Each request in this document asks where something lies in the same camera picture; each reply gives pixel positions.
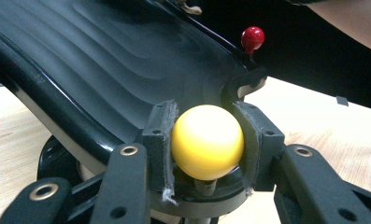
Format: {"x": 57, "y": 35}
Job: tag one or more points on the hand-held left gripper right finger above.
{"x": 298, "y": 186}

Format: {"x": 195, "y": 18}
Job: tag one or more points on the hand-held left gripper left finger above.
{"x": 127, "y": 186}

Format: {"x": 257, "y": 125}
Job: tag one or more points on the yellow ball knob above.
{"x": 205, "y": 140}

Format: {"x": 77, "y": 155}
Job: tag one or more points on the black wavy tray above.
{"x": 111, "y": 62}

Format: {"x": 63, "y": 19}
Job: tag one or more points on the red ball knob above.
{"x": 252, "y": 37}

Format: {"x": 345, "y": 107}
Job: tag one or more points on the grey cloth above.
{"x": 191, "y": 9}

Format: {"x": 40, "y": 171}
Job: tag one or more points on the grey tape piece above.
{"x": 342, "y": 101}

